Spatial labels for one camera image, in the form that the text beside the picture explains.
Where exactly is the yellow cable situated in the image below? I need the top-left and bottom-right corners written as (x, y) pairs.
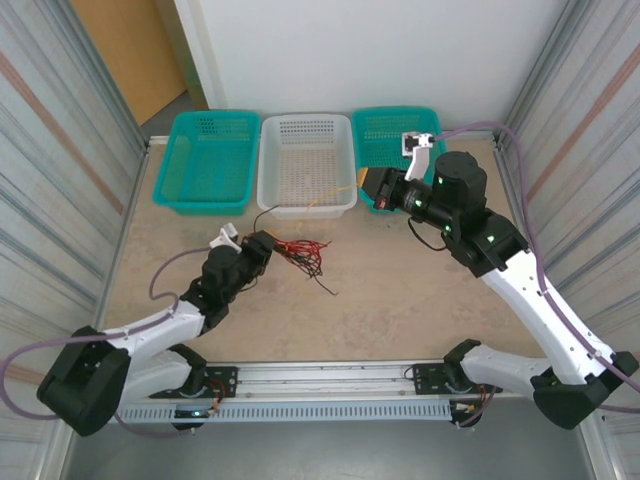
top-left (298, 182), bottom-right (362, 224)
top-left (264, 222), bottom-right (304, 239)

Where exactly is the black cable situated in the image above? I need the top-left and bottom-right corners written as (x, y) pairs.
top-left (253, 203), bottom-right (282, 234)

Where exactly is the red and black wire bundle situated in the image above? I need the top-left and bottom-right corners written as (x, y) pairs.
top-left (294, 249), bottom-right (340, 297)

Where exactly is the teal plastic basket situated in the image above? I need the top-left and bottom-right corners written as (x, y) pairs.
top-left (351, 108), bottom-right (449, 217)
top-left (152, 110), bottom-right (262, 217)

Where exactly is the white plastic basket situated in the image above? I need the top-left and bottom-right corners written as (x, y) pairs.
top-left (256, 113), bottom-right (359, 221)

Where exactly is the black controller box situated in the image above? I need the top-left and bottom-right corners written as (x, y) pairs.
top-left (449, 399), bottom-right (484, 431)
top-left (171, 405), bottom-right (207, 432)

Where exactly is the wooden door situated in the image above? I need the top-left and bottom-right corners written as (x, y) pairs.
top-left (69, 0), bottom-right (190, 127)

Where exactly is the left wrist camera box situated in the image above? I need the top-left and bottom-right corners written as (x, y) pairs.
top-left (208, 222), bottom-right (242, 250)

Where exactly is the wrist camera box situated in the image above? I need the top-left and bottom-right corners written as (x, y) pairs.
top-left (208, 222), bottom-right (242, 250)
top-left (401, 131), bottom-right (435, 182)

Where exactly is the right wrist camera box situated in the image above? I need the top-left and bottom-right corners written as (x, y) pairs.
top-left (401, 131), bottom-right (435, 182)

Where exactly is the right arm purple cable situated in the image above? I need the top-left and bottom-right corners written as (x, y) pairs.
top-left (433, 121), bottom-right (640, 431)

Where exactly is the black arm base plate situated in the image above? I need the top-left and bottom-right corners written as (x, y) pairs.
top-left (410, 360), bottom-right (504, 397)
top-left (149, 366), bottom-right (239, 400)

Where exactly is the aluminium mounting rail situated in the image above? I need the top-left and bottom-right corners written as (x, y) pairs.
top-left (117, 360), bottom-right (539, 401)

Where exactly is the grey slotted cable duct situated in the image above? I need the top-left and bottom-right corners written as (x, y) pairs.
top-left (115, 402), bottom-right (454, 424)

